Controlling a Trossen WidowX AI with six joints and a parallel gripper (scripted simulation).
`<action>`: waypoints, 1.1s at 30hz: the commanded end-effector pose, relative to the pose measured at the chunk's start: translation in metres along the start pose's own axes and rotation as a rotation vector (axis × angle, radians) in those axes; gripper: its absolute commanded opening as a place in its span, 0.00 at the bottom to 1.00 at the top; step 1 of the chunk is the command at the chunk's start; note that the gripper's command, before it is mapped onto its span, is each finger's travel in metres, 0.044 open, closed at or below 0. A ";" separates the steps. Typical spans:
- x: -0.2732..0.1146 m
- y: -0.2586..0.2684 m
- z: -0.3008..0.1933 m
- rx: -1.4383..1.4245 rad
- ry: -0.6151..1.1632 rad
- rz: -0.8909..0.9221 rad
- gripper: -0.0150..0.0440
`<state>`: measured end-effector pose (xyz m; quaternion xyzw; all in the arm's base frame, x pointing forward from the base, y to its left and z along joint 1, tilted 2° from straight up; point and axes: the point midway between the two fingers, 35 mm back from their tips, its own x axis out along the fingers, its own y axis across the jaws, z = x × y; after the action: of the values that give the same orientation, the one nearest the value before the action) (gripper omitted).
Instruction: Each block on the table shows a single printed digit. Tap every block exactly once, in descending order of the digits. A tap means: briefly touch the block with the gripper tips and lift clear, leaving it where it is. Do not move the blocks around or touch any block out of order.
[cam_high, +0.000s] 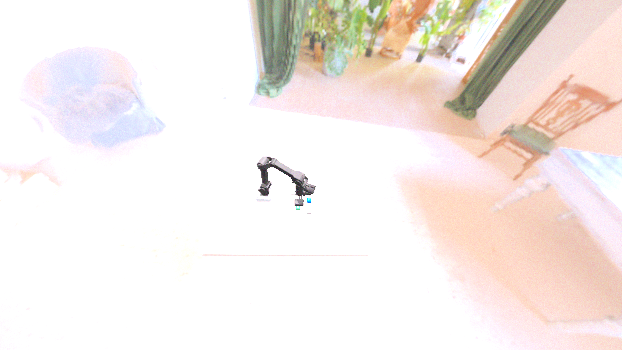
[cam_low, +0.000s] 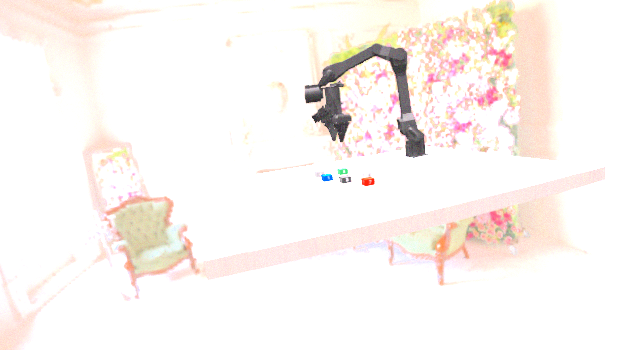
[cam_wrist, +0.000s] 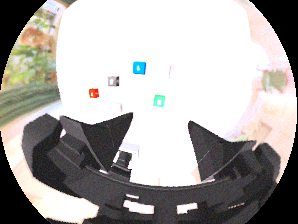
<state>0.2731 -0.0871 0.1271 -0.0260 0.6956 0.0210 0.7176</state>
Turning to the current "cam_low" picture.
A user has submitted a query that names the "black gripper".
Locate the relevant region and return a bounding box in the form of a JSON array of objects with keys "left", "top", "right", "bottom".
[{"left": 321, "top": 100, "right": 352, "bottom": 142}]

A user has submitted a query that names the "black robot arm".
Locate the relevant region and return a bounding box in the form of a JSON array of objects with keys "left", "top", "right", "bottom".
[{"left": 304, "top": 43, "right": 428, "bottom": 158}]

